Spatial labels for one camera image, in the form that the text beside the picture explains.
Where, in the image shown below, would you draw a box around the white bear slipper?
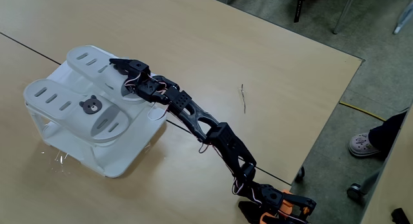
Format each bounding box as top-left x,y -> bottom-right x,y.
66,45 -> 149,104
23,78 -> 130,144

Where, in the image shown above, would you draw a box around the white open-sided box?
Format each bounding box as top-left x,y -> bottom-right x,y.
25,45 -> 168,179

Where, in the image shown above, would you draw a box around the black chair leg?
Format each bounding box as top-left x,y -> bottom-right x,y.
292,0 -> 330,24

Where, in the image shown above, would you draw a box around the black caster wheel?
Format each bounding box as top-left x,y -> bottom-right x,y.
294,165 -> 306,185
347,183 -> 364,201

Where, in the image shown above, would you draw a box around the grey metal leg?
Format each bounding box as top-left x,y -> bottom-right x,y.
332,0 -> 358,35

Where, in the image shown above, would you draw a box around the person's pale clog shoe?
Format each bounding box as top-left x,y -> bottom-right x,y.
348,132 -> 381,158

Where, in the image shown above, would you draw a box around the person's leg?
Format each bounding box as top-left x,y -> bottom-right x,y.
367,109 -> 410,154

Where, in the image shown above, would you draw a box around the white object on floor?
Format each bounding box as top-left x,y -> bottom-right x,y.
392,0 -> 413,35

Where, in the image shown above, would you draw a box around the small black object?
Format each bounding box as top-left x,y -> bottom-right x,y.
390,207 -> 410,224

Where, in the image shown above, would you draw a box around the thin dark wire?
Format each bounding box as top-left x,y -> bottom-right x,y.
240,84 -> 247,114

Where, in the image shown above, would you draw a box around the yellow floor cable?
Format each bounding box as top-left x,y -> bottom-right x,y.
338,101 -> 387,122

